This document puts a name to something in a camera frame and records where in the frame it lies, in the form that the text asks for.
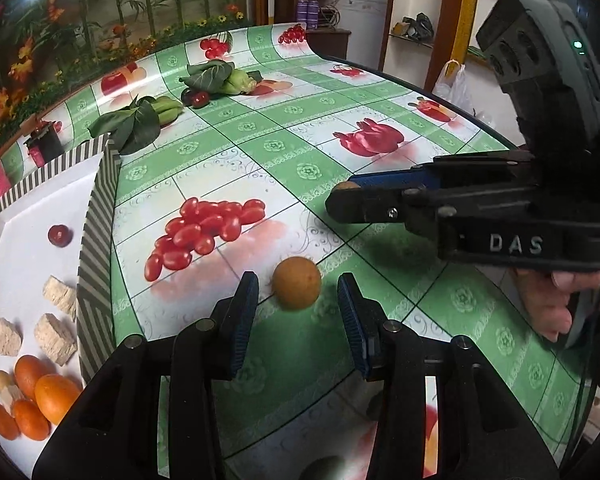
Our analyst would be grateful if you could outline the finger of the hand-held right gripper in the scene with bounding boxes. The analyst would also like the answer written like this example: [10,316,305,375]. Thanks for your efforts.
[349,154,537,190]
[325,182,457,234]

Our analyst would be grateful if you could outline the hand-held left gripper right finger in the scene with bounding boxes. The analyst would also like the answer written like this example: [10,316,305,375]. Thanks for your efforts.
[336,272,561,480]

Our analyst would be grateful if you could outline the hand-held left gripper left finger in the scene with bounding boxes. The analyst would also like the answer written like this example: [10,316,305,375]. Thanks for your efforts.
[32,271,260,480]

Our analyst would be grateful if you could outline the brown round fruit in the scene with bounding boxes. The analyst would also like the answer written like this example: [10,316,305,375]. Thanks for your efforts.
[272,256,323,311]

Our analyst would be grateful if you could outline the white tray with striped rim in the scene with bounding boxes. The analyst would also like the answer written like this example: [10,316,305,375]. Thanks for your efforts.
[0,135,123,461]

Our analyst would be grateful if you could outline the beige porous chunk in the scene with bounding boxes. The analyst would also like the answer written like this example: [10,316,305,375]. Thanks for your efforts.
[34,313,78,366]
[0,317,25,358]
[42,275,78,318]

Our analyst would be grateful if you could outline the person's right hand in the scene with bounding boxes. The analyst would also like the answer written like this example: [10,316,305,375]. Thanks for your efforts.
[512,267,600,344]

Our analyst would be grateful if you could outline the printed green checked tablecloth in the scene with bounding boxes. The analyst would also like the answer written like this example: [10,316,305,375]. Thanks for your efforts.
[0,22,596,480]

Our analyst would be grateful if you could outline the white plastic bag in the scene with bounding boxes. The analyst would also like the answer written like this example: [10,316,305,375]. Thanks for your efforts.
[432,60,473,116]

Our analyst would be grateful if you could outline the wooden side table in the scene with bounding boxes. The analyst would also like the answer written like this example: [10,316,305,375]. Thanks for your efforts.
[280,27,353,61]

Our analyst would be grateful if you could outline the green leafy vegetable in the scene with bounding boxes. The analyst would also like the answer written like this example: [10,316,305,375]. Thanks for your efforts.
[87,95,162,156]
[179,60,233,93]

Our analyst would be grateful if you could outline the small green bananas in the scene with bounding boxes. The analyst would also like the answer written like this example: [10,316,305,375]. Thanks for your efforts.
[147,96,185,126]

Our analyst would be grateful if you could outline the husked physalis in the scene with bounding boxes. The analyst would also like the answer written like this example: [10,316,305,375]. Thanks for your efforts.
[0,370,23,411]

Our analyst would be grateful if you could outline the dark bottle with cork cap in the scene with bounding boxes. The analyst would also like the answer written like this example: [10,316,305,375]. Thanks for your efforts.
[24,120,63,168]

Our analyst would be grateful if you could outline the glass case with artificial flowers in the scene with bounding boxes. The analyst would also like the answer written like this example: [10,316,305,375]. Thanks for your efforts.
[0,0,261,146]

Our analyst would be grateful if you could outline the coiled cable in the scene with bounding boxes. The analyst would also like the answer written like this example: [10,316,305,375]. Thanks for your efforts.
[320,1,344,29]

